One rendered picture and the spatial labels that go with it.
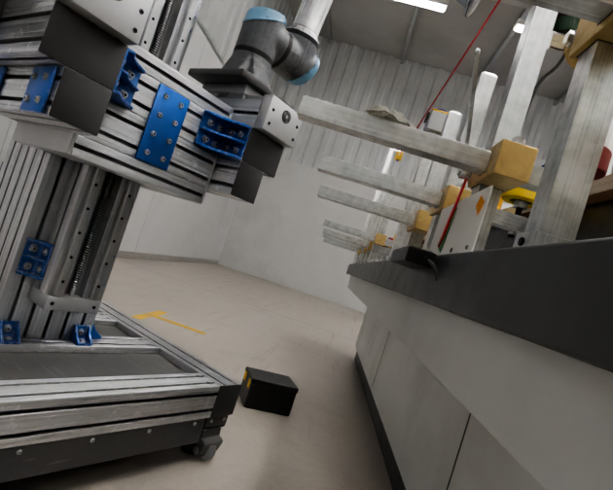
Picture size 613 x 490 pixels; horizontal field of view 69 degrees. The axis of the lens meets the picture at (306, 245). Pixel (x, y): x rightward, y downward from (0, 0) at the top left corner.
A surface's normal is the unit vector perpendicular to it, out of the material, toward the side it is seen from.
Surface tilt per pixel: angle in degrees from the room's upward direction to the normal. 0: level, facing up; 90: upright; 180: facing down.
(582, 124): 90
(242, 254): 90
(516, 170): 90
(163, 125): 90
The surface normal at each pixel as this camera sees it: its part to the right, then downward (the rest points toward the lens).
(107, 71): 0.78, 0.23
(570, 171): -0.04, -0.05
